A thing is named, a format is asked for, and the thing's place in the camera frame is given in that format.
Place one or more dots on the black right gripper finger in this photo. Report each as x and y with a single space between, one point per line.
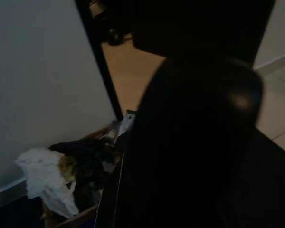
123 202

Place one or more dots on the black floor mat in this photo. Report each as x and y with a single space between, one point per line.
275 180

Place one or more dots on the brown cardboard box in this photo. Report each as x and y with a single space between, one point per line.
80 215

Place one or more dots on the black crumpled cloth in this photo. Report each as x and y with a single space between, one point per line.
90 156

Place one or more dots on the white carton green edge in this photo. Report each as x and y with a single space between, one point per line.
128 122

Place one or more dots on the white crumpled plastic bag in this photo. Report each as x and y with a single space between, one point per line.
45 175

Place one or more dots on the black kettlebell white mark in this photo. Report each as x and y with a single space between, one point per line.
115 38

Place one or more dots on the thin black door frame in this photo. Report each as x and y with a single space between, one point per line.
96 47

